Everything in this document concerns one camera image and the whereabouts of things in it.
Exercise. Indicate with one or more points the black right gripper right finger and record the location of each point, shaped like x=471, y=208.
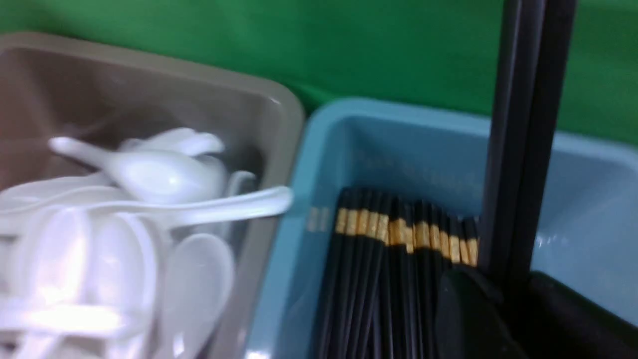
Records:
x=558, y=323

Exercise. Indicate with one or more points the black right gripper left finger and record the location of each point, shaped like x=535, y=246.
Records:
x=468, y=322

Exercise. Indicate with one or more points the blue plastic bin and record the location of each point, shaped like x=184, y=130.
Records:
x=587, y=233

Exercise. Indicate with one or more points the pile of black chopsticks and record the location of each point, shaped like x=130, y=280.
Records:
x=382, y=275

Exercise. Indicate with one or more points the green cloth backdrop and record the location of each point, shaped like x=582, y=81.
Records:
x=428, y=52

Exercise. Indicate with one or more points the white spoon top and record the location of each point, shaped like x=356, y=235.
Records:
x=158, y=174

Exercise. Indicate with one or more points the brown plastic bin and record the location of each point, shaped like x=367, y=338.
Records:
x=56, y=86

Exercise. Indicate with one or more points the white spoon long handle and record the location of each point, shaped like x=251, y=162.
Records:
x=16, y=214

